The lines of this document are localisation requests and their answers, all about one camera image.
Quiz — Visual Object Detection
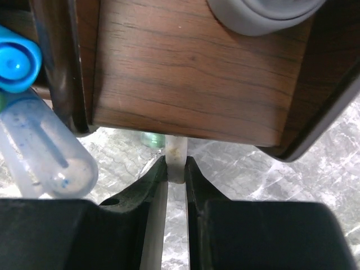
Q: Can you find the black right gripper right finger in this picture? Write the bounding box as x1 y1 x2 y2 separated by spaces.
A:
184 156 357 269

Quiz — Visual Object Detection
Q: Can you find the blue capped white marker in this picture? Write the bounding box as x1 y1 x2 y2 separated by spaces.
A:
1 26 42 93

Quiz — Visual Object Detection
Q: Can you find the blue capped white pen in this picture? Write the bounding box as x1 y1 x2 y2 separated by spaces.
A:
1 89 98 199

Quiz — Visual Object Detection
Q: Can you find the beige rectangular eraser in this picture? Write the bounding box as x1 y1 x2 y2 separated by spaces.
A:
165 135 188 185

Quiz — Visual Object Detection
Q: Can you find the green capped white marker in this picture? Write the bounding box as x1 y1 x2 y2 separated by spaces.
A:
0 93 7 112

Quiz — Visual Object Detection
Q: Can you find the brown wooden desk organizer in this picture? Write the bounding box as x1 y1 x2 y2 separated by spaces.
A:
29 1 359 162

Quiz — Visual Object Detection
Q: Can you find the blue capped small bottle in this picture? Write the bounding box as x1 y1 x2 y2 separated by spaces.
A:
207 0 326 37

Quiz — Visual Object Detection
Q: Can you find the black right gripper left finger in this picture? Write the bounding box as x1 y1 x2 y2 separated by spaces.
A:
1 157 168 269

